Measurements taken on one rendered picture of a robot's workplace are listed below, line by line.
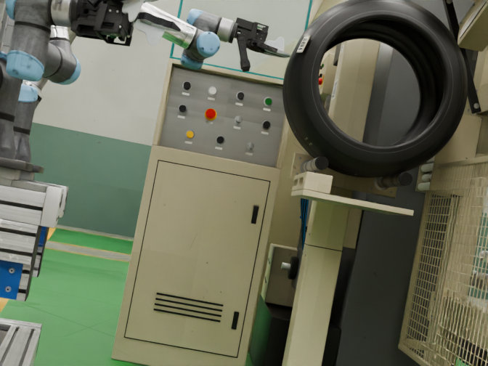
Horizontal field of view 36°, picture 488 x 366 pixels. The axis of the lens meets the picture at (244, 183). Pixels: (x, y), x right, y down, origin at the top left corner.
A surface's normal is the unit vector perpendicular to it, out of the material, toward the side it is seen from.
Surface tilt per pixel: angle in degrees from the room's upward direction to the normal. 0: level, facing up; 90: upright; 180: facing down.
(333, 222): 90
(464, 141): 90
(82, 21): 82
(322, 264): 90
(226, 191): 90
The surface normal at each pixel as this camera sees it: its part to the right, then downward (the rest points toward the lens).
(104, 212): 0.20, 0.00
